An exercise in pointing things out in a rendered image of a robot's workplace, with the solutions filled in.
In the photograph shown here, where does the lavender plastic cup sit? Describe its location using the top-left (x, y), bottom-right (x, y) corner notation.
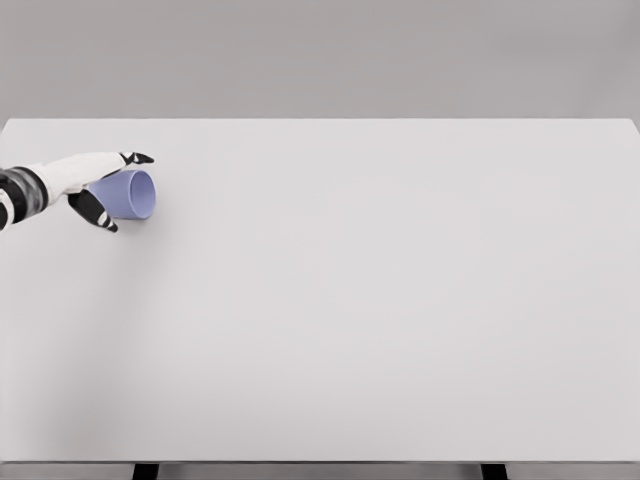
top-left (87, 169), bottom-right (158, 222)

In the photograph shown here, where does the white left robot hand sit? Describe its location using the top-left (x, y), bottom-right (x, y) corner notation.
top-left (60, 150), bottom-right (156, 234)

